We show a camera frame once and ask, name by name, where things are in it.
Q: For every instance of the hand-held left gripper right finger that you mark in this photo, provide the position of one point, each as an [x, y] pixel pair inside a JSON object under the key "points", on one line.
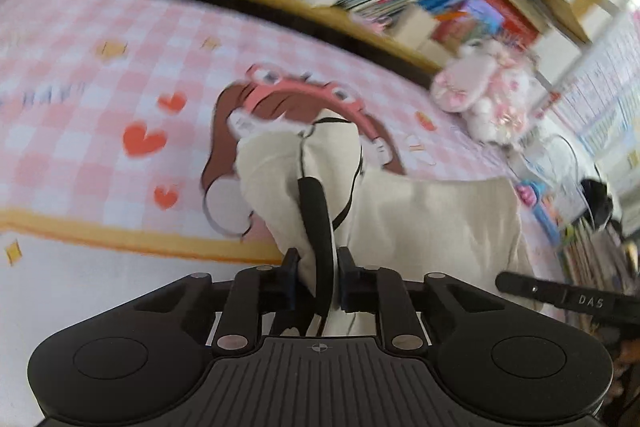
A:
{"points": [[345, 282]]}

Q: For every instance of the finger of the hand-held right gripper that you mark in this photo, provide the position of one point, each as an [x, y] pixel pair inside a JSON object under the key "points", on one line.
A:
{"points": [[525, 288]]}

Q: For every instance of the pink checkered desk mat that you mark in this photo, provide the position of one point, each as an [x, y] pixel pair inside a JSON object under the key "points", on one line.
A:
{"points": [[100, 82]]}

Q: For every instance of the yellow blue wall chart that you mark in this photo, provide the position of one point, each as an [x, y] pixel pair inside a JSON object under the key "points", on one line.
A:
{"points": [[617, 107]]}

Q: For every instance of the stack of picture books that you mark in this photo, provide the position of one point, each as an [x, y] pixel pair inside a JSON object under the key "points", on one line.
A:
{"points": [[585, 257]]}

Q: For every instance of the black device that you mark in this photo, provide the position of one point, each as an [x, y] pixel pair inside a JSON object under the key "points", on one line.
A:
{"points": [[598, 202]]}

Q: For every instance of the white desk fan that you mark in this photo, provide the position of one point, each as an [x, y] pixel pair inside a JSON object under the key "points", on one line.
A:
{"points": [[550, 157]]}

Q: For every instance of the cream t-shirt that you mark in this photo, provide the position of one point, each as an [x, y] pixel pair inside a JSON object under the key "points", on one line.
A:
{"points": [[425, 232]]}

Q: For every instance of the red patterned box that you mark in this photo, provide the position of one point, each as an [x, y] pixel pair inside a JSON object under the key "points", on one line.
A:
{"points": [[505, 19]]}

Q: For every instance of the pink white plush bunny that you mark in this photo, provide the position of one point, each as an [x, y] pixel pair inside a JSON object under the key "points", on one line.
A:
{"points": [[480, 97]]}

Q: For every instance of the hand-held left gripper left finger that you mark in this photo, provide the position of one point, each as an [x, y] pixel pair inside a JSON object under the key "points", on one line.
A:
{"points": [[291, 279]]}

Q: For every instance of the pink grid wall chart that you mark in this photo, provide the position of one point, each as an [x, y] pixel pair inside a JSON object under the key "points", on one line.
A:
{"points": [[575, 102]]}

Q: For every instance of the pink blue toy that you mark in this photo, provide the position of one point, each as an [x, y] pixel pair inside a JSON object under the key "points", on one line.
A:
{"points": [[530, 196]]}

